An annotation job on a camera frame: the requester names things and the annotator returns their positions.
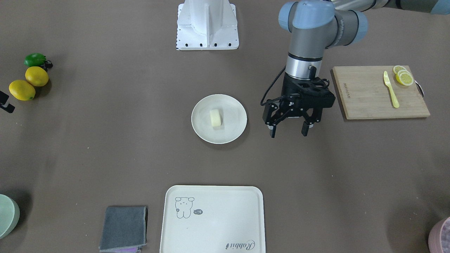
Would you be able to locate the green lime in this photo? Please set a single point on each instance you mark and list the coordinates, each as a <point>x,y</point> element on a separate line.
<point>35,60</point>

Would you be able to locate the lemon slice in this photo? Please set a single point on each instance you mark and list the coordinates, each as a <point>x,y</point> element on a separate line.
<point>398,68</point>
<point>404,77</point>

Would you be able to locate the cream rabbit tray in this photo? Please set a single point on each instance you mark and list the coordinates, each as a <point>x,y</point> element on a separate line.
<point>213,219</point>

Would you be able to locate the grey folded cloth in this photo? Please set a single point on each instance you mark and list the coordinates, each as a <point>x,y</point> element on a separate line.
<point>124,229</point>

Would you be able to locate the mint green bowl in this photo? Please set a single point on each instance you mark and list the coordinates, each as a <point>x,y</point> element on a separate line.
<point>9,215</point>

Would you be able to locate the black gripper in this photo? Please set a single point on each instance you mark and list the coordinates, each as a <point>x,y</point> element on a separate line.
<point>289,86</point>

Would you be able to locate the white bun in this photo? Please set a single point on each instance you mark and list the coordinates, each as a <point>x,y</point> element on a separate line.
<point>216,118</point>

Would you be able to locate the white round plate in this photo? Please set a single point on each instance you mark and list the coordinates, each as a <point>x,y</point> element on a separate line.
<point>233,116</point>

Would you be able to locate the wooden cutting board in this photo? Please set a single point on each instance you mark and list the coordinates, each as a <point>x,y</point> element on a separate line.
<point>363,95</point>

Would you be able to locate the yellow plastic knife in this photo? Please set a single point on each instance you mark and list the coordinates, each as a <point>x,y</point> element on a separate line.
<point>392,95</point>

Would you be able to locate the yellow lemon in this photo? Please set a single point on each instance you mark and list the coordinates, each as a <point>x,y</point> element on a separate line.
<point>36,76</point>
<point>22,90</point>

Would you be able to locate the pink bowl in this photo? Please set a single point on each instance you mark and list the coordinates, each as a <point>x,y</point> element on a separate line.
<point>439,237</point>

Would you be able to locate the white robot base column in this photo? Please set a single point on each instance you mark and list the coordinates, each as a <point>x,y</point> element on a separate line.
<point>207,25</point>

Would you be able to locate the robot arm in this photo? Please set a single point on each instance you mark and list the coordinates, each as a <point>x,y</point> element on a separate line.
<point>316,25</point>

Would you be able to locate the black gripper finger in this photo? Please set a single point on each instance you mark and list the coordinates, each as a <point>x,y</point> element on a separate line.
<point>4,103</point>

